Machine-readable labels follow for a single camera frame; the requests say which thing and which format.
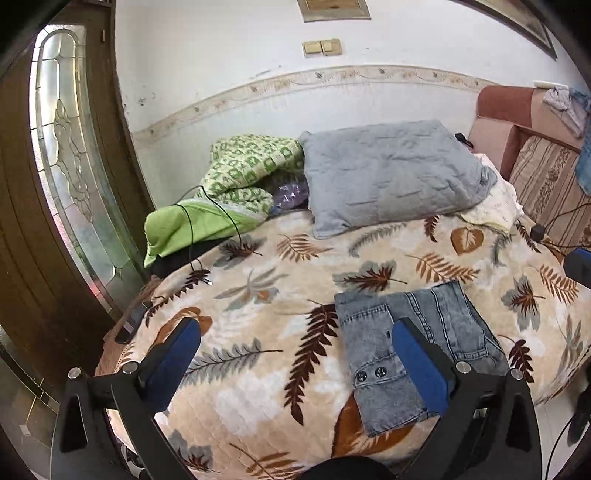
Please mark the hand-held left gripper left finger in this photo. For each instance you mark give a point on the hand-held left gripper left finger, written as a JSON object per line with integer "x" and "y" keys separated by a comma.
{"x": 173, "y": 364}

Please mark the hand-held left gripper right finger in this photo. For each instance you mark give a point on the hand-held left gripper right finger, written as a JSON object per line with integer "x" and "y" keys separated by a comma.
{"x": 420, "y": 369}

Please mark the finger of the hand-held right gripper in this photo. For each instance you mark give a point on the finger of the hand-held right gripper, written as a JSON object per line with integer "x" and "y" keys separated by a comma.
{"x": 579, "y": 270}

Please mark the grey-blue denim pants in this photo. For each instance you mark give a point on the grey-blue denim pants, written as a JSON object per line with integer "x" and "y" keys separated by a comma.
{"x": 369, "y": 332}

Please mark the black charger adapter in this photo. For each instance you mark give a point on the black charger adapter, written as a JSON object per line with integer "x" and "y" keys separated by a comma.
{"x": 538, "y": 233}

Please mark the striped floral cushion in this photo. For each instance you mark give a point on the striped floral cushion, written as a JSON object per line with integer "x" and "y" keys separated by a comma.
{"x": 545, "y": 180}

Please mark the dark cloth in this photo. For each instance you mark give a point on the dark cloth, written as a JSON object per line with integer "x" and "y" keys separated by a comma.
{"x": 171, "y": 265}

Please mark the cream cloth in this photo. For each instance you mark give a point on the cream cloth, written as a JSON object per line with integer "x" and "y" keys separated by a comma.
{"x": 498, "y": 203}

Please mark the leaf-print beige blanket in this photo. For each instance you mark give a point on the leaf-print beige blanket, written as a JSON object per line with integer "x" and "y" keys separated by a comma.
{"x": 277, "y": 392}

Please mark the blue garment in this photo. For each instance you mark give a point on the blue garment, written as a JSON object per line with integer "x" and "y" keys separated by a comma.
{"x": 585, "y": 157}

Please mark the plain green cloth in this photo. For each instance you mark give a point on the plain green cloth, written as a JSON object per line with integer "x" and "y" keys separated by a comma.
{"x": 171, "y": 230}

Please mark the pink and brown sofa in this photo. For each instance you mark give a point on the pink and brown sofa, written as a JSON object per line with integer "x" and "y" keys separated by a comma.
{"x": 494, "y": 129}

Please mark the pale lilac garment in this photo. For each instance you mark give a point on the pale lilac garment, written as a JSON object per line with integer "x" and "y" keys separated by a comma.
{"x": 561, "y": 99}

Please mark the small black object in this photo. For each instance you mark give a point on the small black object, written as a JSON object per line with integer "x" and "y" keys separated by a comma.
{"x": 461, "y": 138}

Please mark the grey pillow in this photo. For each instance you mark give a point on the grey pillow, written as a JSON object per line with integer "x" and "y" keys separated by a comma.
{"x": 392, "y": 175}

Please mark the purple cloth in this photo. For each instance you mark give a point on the purple cloth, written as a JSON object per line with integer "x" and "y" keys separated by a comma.
{"x": 291, "y": 196}

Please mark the green patterned quilt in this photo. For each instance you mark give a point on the green patterned quilt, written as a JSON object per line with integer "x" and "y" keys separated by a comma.
{"x": 244, "y": 161}

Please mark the wooden door with glass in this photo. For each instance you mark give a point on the wooden door with glass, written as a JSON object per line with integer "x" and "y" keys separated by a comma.
{"x": 69, "y": 161}

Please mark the large framed painting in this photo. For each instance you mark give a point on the large framed painting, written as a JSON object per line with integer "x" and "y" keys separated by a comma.
{"x": 531, "y": 25}

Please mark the gold wall switch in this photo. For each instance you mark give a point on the gold wall switch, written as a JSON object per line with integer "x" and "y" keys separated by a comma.
{"x": 312, "y": 48}
{"x": 332, "y": 47}

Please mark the small framed wall plaque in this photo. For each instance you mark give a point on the small framed wall plaque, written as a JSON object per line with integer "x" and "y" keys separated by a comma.
{"x": 332, "y": 9}

